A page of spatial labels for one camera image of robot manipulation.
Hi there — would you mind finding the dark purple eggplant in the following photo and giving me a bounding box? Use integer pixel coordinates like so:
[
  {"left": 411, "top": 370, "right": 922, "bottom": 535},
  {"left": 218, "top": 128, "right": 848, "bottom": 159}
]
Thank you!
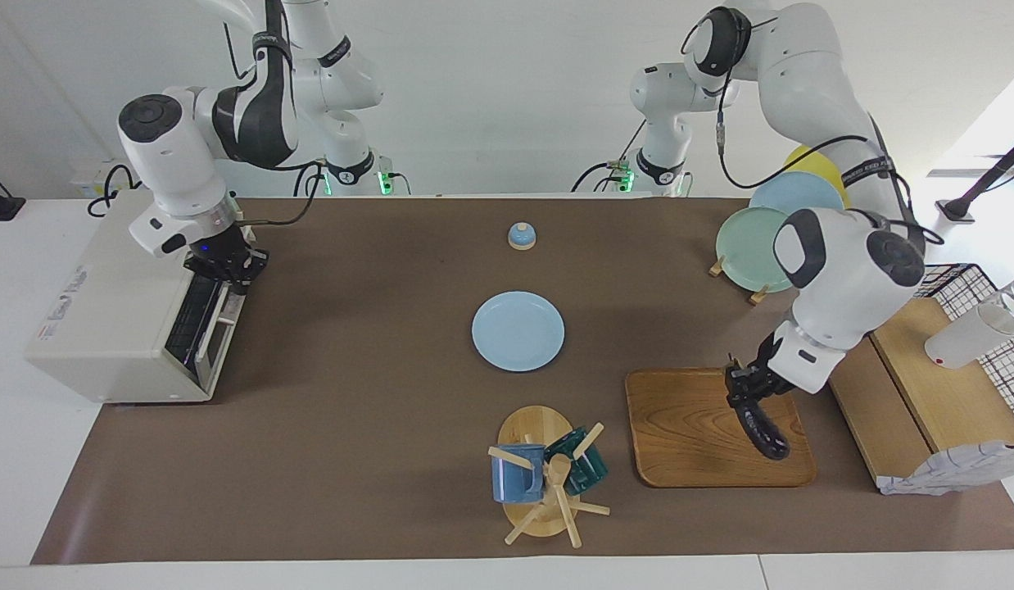
[{"left": 732, "top": 392, "right": 792, "bottom": 461}]

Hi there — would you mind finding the wooden step shelf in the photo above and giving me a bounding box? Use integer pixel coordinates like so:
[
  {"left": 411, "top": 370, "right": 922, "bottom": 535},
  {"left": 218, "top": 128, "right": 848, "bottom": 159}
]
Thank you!
[{"left": 826, "top": 297, "right": 1014, "bottom": 491}]

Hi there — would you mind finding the wooden tray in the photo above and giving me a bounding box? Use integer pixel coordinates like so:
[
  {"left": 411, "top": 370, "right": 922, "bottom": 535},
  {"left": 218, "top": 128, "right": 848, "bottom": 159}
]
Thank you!
[{"left": 624, "top": 367, "right": 817, "bottom": 489}]

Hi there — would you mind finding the black power cord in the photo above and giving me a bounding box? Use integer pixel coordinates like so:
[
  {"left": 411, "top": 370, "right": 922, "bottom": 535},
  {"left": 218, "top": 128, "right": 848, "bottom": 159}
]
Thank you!
[{"left": 87, "top": 164, "right": 157, "bottom": 219}]

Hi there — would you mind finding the white toaster oven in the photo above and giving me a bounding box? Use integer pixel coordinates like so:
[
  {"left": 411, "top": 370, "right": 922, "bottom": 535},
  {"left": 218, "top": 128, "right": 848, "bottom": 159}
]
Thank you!
[{"left": 25, "top": 190, "right": 262, "bottom": 404}]

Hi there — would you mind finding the yellow plate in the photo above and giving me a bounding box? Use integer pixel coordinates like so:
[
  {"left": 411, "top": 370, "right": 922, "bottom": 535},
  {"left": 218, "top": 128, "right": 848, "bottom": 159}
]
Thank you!
[{"left": 783, "top": 145, "right": 852, "bottom": 206}]

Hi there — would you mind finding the black wire basket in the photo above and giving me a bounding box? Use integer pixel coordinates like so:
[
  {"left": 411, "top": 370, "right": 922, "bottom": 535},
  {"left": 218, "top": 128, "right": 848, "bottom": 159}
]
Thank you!
[{"left": 917, "top": 263, "right": 1014, "bottom": 435}]

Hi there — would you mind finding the dark teal mug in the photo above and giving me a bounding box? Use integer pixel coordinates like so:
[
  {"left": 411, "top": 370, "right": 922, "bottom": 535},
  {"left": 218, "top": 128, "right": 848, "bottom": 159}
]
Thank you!
[{"left": 545, "top": 426, "right": 609, "bottom": 496}]

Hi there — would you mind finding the light blue plate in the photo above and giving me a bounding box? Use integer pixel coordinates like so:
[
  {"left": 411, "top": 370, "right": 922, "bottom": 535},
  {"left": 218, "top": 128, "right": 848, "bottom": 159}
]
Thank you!
[{"left": 472, "top": 291, "right": 566, "bottom": 373}]

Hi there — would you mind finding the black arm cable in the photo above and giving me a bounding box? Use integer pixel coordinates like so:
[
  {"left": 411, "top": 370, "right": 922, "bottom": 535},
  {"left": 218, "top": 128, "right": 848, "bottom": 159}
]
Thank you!
[
  {"left": 716, "top": 78, "right": 944, "bottom": 247},
  {"left": 229, "top": 160, "right": 328, "bottom": 227}
]

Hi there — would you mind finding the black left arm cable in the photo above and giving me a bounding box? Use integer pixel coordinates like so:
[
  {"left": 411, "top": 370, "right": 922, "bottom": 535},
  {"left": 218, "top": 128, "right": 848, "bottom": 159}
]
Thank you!
[{"left": 716, "top": 78, "right": 944, "bottom": 247}]

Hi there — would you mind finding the brown table mat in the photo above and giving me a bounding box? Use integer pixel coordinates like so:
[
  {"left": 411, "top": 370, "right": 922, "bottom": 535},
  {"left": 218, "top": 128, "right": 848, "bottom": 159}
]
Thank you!
[{"left": 30, "top": 197, "right": 1014, "bottom": 566}]

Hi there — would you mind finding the toaster oven glass door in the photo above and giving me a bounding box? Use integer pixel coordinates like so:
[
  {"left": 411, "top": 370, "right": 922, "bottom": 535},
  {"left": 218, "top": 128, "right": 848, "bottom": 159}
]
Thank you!
[{"left": 165, "top": 275, "right": 247, "bottom": 391}]

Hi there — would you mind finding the white power strip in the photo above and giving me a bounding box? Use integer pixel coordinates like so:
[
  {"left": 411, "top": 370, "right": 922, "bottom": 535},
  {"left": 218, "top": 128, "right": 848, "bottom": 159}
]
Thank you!
[{"left": 69, "top": 160, "right": 139, "bottom": 199}]

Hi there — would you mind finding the white patterned cloth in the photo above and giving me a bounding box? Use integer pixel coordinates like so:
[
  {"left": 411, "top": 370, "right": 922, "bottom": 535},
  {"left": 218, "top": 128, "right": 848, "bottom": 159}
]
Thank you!
[{"left": 877, "top": 440, "right": 1014, "bottom": 497}]

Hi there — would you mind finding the white cup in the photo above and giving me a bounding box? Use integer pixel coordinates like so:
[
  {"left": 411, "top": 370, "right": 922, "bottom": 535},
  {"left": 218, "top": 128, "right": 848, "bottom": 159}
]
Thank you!
[{"left": 924, "top": 279, "right": 1014, "bottom": 370}]

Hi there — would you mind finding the wooden plate rack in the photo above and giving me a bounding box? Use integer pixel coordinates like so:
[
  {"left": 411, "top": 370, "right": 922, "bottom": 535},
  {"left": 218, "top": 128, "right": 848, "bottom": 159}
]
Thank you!
[{"left": 708, "top": 256, "right": 770, "bottom": 306}]

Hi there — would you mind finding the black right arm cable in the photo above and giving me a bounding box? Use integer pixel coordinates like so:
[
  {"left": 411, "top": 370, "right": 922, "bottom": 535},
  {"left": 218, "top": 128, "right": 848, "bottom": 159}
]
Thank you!
[{"left": 229, "top": 160, "right": 328, "bottom": 227}]

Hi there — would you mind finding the mint green plate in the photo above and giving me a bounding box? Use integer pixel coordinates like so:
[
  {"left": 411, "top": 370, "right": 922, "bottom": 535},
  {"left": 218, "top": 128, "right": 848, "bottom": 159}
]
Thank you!
[{"left": 715, "top": 206, "right": 796, "bottom": 293}]

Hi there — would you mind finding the wooden mug tree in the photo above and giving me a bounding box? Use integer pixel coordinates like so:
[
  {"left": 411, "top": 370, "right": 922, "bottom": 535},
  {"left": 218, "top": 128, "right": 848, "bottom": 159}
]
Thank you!
[{"left": 487, "top": 406, "right": 612, "bottom": 548}]

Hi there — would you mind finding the blue mug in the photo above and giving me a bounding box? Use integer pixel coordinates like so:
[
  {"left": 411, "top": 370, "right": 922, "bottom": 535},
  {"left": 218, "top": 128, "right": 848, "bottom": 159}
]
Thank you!
[{"left": 491, "top": 443, "right": 547, "bottom": 504}]

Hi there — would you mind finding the pale blue racked plate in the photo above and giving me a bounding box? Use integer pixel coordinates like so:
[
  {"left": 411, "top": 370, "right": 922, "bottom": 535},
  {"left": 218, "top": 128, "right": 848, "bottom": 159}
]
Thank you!
[{"left": 749, "top": 171, "right": 845, "bottom": 217}]

